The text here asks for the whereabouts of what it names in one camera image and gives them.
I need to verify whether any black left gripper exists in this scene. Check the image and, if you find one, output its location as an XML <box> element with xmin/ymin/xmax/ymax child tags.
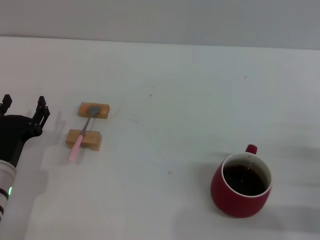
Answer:
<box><xmin>0</xmin><ymin>94</ymin><xmax>51</xmax><ymax>168</ymax></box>

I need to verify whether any pink handled metal spoon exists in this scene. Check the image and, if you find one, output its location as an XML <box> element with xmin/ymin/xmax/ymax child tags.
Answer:
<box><xmin>68</xmin><ymin>106</ymin><xmax>101</xmax><ymax>162</ymax></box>

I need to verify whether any red ceramic cup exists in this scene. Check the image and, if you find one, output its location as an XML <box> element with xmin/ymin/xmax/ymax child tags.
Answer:
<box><xmin>210</xmin><ymin>144</ymin><xmax>273</xmax><ymax>219</ymax></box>

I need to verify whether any notched wooden block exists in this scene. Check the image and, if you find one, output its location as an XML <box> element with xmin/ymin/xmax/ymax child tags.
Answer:
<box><xmin>65</xmin><ymin>129</ymin><xmax>102</xmax><ymax>152</ymax></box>

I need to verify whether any flat wooden block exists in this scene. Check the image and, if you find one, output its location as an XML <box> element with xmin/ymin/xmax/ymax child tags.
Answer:
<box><xmin>77</xmin><ymin>101</ymin><xmax>110</xmax><ymax>120</ymax></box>

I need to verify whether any dark brown coffee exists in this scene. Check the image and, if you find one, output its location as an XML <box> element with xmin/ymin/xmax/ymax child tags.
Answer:
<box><xmin>222</xmin><ymin>163</ymin><xmax>268</xmax><ymax>197</ymax></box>

